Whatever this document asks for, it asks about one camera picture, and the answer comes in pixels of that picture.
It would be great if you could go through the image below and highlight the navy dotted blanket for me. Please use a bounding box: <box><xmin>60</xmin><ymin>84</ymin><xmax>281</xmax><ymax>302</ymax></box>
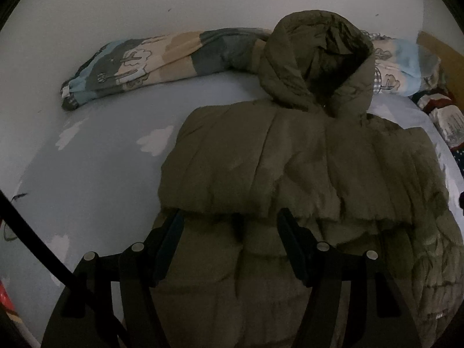
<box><xmin>451</xmin><ymin>145</ymin><xmax>464</xmax><ymax>182</ymax></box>

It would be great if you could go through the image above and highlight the black cable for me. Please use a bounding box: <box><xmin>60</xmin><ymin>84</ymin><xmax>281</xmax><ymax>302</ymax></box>
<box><xmin>0</xmin><ymin>192</ymin><xmax>131</xmax><ymax>348</ymax></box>

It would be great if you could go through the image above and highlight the patchwork cartoon print quilt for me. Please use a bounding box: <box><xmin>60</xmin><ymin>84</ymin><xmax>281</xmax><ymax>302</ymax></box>
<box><xmin>60</xmin><ymin>27</ymin><xmax>441</xmax><ymax>111</ymax></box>

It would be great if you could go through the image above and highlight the light blue cloud print bedsheet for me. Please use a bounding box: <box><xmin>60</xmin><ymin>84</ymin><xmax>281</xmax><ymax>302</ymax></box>
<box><xmin>0</xmin><ymin>69</ymin><xmax>464</xmax><ymax>348</ymax></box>

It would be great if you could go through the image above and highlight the olive green hooded puffer jacket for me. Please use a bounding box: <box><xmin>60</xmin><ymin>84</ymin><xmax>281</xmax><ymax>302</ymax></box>
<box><xmin>150</xmin><ymin>10</ymin><xmax>464</xmax><ymax>348</ymax></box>

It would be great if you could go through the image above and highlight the wooden headboard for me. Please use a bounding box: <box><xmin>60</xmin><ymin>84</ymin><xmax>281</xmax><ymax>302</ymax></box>
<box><xmin>417</xmin><ymin>31</ymin><xmax>464</xmax><ymax>117</ymax></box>

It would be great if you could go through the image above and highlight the red dotted cloth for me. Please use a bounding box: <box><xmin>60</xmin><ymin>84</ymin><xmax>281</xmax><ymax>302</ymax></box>
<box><xmin>0</xmin><ymin>279</ymin><xmax>11</xmax><ymax>316</ymax></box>

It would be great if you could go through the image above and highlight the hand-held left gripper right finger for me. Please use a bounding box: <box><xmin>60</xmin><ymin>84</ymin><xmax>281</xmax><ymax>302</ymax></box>
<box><xmin>277</xmin><ymin>207</ymin><xmax>423</xmax><ymax>348</ymax></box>

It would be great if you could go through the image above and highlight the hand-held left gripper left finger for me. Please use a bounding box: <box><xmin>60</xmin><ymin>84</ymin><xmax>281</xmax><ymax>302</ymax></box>
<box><xmin>41</xmin><ymin>208</ymin><xmax>185</xmax><ymax>348</ymax></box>

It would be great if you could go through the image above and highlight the white and red printed cloth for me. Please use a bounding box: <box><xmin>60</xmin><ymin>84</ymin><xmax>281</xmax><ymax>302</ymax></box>
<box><xmin>413</xmin><ymin>87</ymin><xmax>464</xmax><ymax>149</ymax></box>

